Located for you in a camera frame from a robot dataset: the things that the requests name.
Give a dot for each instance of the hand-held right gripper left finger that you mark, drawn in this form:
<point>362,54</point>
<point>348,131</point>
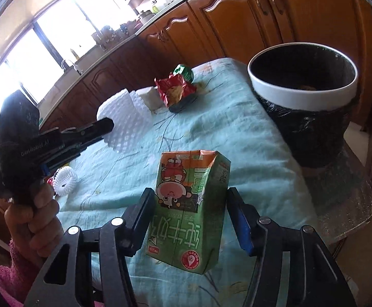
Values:
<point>141,219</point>

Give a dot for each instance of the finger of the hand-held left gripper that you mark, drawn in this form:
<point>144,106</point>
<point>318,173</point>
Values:
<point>61,163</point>
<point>93,129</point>

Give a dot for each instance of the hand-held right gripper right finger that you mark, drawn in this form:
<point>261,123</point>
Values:
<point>242,227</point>

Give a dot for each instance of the white foam fruit net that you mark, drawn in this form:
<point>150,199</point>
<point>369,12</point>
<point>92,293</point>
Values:
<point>128,118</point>
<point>65,180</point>

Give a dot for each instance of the green milk carton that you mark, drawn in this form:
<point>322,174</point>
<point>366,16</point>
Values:
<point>186,204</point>

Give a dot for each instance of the black white-rimmed trash bin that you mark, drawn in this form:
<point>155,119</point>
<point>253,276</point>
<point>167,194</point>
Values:
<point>301,102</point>

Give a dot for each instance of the person's left forearm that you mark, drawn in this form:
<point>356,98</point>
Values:
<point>3,278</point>

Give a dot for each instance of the person's left hand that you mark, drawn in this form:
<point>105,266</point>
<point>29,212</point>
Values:
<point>35,224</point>

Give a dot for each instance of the white foam block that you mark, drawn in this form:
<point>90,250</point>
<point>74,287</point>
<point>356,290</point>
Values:
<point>149,97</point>

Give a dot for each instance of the kitchen faucet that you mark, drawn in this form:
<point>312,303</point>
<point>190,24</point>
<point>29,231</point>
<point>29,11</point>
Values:
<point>74,67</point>

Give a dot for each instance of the red snack wrapper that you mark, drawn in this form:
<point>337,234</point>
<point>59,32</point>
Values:
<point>173,91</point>

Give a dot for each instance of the dish rack with utensils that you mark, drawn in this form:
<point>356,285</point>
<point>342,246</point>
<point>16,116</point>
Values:
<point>109,33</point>

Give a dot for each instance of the light blue floral tablecloth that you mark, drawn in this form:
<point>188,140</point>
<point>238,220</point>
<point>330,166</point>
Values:
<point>237,128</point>

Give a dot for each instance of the kitchen window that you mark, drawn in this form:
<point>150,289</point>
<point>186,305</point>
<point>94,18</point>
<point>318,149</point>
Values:
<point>45,38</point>

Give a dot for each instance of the green snack packet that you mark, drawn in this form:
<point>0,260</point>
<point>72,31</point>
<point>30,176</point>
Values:
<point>182,70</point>

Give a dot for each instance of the small lidded pot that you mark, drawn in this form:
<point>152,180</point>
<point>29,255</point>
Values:
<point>146,17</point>

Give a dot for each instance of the green cup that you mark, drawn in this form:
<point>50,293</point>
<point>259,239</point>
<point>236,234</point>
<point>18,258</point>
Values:
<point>155,9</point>

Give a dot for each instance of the kitchen countertop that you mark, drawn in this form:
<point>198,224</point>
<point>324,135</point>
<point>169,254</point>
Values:
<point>163,12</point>

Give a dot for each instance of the wooden lower cabinets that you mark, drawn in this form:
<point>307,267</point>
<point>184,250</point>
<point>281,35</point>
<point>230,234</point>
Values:
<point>237,16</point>

